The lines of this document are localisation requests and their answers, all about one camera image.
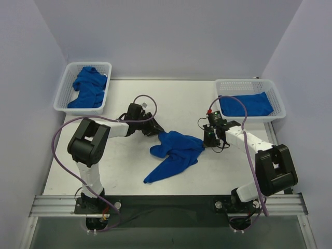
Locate white perforated right basket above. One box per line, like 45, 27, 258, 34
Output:
215, 79, 286, 122

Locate white perforated basket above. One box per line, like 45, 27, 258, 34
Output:
215, 79, 286, 122
53, 62, 112, 115

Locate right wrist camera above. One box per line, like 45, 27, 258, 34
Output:
206, 109, 224, 126

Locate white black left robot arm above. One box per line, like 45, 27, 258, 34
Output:
67, 103, 164, 206

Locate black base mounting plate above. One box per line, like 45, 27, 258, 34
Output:
74, 195, 260, 231

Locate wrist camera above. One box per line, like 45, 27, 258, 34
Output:
206, 109, 224, 126
141, 102, 148, 108

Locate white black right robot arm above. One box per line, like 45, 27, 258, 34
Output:
203, 121, 298, 203

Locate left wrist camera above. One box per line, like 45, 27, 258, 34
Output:
141, 102, 148, 108

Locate white perforated left basket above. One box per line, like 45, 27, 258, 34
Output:
53, 62, 112, 115

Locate aluminium frame rail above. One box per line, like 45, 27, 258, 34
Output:
19, 121, 319, 249

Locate blue towel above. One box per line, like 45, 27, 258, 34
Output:
219, 92, 273, 117
143, 131, 204, 184

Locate crumpled blue towels in basket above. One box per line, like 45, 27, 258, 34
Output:
67, 66, 107, 108

